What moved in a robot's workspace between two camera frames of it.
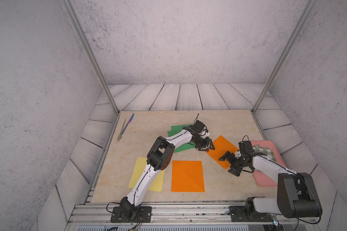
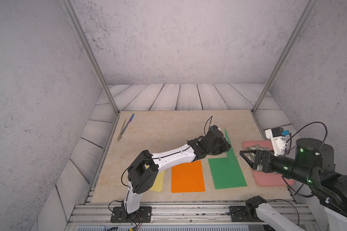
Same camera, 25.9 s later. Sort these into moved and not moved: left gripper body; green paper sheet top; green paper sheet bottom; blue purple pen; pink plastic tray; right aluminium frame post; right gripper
Moved: green paper sheet top; green paper sheet bottom; right gripper; left gripper body
Not moved: blue purple pen; pink plastic tray; right aluminium frame post
